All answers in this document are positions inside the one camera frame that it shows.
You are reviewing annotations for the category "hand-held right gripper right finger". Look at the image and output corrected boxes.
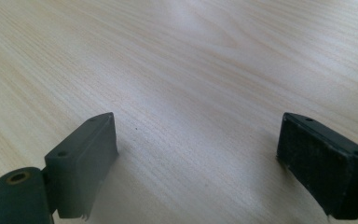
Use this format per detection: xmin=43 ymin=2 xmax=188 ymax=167
xmin=276 ymin=112 xmax=358 ymax=220

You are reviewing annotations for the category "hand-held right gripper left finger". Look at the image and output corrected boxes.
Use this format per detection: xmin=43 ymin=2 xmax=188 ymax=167
xmin=44 ymin=112 xmax=119 ymax=221

